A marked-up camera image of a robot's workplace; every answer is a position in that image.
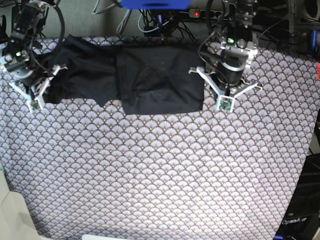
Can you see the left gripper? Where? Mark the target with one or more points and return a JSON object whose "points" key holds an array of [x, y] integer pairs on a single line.
{"points": [[223, 89]]}

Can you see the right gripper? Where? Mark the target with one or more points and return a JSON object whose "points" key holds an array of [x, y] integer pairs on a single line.
{"points": [[36, 91]]}

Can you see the dark navy T-shirt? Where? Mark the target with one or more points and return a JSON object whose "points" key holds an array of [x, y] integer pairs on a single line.
{"points": [[147, 79]]}

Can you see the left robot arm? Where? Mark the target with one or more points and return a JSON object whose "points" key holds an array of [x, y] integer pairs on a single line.
{"points": [[229, 49]]}

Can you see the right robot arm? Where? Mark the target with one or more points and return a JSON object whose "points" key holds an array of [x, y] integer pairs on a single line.
{"points": [[19, 58]]}

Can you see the white power strip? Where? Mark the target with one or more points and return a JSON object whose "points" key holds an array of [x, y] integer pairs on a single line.
{"points": [[201, 14]]}

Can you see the beige cardboard box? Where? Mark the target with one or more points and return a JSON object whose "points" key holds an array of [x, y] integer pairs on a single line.
{"points": [[15, 220]]}

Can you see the red clamp at right edge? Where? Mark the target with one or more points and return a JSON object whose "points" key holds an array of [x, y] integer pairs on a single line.
{"points": [[318, 71]]}

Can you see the blue clamp at right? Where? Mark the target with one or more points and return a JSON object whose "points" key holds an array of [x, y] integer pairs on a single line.
{"points": [[312, 43]]}

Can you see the fan-patterned tablecloth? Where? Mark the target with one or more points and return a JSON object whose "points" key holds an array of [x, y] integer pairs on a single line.
{"points": [[83, 169]]}

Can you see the black OpenArm box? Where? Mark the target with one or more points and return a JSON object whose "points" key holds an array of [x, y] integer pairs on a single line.
{"points": [[302, 218]]}

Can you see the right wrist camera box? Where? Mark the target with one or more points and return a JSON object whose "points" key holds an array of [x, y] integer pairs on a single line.
{"points": [[35, 105]]}

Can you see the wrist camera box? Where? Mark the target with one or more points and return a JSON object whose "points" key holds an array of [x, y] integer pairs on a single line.
{"points": [[225, 103], [35, 105]]}

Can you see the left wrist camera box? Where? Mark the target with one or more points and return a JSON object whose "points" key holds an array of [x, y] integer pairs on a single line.
{"points": [[225, 103]]}

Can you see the blue-handled red clamp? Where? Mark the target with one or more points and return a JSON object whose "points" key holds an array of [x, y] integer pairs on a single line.
{"points": [[161, 28]]}

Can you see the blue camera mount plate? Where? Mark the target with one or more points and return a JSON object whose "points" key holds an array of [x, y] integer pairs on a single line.
{"points": [[156, 4]]}

